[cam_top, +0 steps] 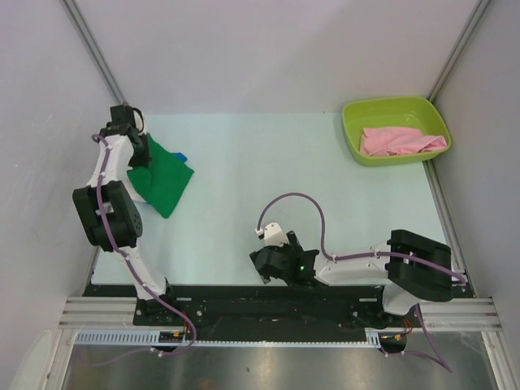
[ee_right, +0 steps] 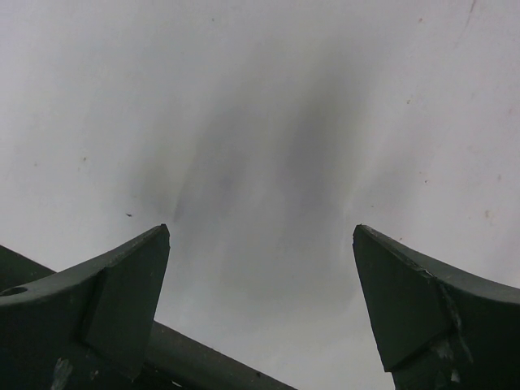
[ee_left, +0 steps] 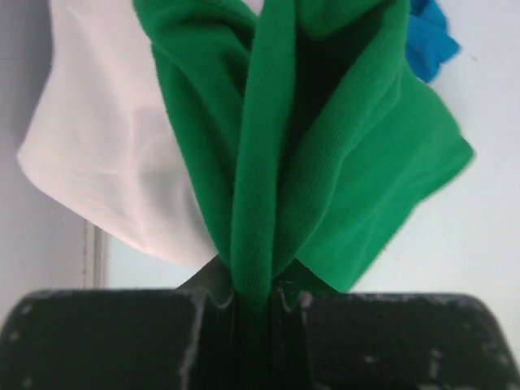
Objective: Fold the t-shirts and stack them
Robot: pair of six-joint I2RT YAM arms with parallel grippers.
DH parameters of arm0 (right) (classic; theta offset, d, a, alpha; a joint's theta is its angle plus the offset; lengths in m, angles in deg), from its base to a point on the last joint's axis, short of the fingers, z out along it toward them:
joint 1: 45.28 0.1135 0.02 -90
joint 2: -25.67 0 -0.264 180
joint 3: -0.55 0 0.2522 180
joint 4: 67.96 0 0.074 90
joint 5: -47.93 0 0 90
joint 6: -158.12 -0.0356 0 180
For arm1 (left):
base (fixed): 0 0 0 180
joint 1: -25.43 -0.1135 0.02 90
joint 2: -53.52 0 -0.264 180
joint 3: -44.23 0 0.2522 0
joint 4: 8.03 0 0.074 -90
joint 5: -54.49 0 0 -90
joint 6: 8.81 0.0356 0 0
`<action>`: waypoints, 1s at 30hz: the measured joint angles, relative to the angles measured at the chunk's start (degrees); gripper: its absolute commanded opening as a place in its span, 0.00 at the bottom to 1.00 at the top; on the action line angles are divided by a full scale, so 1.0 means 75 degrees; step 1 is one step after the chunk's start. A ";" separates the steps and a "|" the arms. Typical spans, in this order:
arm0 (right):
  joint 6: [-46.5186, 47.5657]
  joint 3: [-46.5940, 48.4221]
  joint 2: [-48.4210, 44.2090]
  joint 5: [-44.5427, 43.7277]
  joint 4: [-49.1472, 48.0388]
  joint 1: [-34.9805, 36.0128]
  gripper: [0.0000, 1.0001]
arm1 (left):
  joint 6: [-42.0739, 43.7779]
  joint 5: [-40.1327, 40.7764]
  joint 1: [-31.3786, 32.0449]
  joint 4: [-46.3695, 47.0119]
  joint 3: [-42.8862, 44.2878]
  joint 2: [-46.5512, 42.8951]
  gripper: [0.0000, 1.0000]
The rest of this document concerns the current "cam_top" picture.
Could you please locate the green t shirt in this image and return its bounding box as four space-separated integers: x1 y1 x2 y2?
127 134 194 219

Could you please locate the lime green plastic basin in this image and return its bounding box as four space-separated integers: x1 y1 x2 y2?
342 97 452 167

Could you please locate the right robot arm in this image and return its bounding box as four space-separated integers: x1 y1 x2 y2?
249 223 454 326

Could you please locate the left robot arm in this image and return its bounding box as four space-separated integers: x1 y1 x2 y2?
72 102 167 301

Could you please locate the white t shirt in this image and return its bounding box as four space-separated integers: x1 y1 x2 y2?
127 167 149 202

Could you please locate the blue t shirt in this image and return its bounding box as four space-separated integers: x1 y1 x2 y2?
174 152 188 163

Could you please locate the pink t shirt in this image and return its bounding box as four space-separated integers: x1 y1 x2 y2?
360 127 448 157

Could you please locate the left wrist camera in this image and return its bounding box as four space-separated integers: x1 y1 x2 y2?
132 107 146 133

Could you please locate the left aluminium frame post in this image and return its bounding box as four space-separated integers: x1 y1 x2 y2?
59 0 126 104

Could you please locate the aluminium frame post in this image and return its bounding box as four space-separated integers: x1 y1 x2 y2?
427 0 494 104
59 0 126 104

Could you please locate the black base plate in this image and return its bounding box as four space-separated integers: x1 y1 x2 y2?
83 284 475 345

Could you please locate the grey slotted cable duct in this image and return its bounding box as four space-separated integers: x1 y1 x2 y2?
75 327 391 349

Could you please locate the aluminium rail right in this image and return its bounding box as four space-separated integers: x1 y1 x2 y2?
420 298 502 332

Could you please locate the aluminium rail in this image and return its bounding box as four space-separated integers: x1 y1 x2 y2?
58 297 137 329
420 298 502 332

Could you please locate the aluminium rail left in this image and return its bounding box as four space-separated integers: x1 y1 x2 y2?
58 297 137 329

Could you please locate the right aluminium frame post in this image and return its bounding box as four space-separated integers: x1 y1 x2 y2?
427 0 494 104

